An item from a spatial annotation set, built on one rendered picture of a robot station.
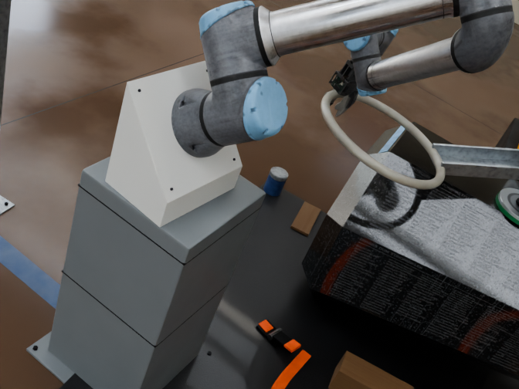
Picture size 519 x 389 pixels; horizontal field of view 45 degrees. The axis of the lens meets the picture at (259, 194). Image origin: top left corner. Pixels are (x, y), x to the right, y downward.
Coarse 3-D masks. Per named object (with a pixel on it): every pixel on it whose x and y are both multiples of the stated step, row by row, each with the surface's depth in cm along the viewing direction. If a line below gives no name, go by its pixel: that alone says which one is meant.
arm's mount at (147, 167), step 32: (192, 64) 176; (128, 96) 159; (160, 96) 165; (128, 128) 163; (160, 128) 164; (128, 160) 167; (160, 160) 164; (192, 160) 172; (224, 160) 182; (128, 192) 172; (160, 192) 164; (192, 192) 172; (224, 192) 189; (160, 224) 169
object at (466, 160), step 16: (432, 144) 224; (448, 144) 224; (448, 160) 224; (464, 160) 226; (480, 160) 227; (496, 160) 228; (512, 160) 229; (464, 176) 219; (480, 176) 219; (496, 176) 219; (512, 176) 220
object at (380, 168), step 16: (336, 96) 218; (368, 96) 230; (384, 112) 232; (336, 128) 197; (416, 128) 230; (352, 144) 194; (368, 160) 193; (432, 160) 222; (384, 176) 194; (400, 176) 194
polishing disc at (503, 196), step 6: (504, 192) 240; (510, 192) 242; (516, 192) 243; (498, 198) 238; (504, 198) 237; (510, 198) 238; (516, 198) 240; (504, 204) 233; (510, 204) 235; (516, 204) 236; (510, 210) 231; (516, 210) 233; (516, 216) 230
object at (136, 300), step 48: (96, 192) 178; (240, 192) 192; (96, 240) 186; (144, 240) 175; (192, 240) 169; (240, 240) 202; (96, 288) 196; (144, 288) 183; (192, 288) 189; (48, 336) 231; (96, 336) 206; (144, 336) 192; (192, 336) 222; (96, 384) 218; (144, 384) 206
